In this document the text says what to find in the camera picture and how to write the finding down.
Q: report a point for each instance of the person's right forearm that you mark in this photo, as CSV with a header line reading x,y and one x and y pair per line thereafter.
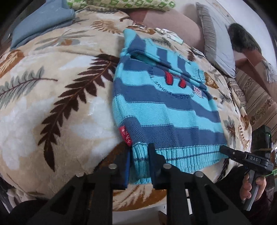
x,y
265,207

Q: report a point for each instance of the grey pillow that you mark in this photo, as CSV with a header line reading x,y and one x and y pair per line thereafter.
x,y
218,43

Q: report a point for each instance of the beige leaf print blanket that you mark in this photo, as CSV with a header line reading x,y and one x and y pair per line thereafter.
x,y
65,97

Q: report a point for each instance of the striped brown cushion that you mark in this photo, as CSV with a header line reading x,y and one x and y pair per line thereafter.
x,y
255,99

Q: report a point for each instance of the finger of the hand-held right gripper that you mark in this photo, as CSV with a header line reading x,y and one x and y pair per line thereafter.
x,y
233,154

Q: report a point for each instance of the blue striped knit sweater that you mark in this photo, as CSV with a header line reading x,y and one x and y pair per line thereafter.
x,y
162,108

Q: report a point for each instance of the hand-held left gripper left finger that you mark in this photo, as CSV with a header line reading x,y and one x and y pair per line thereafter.
x,y
128,171

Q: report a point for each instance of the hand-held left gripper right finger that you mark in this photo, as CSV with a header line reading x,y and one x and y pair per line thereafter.
x,y
152,166

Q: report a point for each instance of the person's right hand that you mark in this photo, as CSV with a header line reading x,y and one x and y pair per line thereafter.
x,y
245,188

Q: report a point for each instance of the pink bolster cushion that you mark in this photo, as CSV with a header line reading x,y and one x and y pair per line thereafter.
x,y
173,21

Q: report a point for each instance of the green checked pillow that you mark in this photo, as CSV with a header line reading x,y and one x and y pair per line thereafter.
x,y
129,4

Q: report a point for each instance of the grey-blue folded cloth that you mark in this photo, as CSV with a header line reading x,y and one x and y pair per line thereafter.
x,y
39,26

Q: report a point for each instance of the dark fur cushion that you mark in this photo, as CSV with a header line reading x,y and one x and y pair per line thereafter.
x,y
242,39

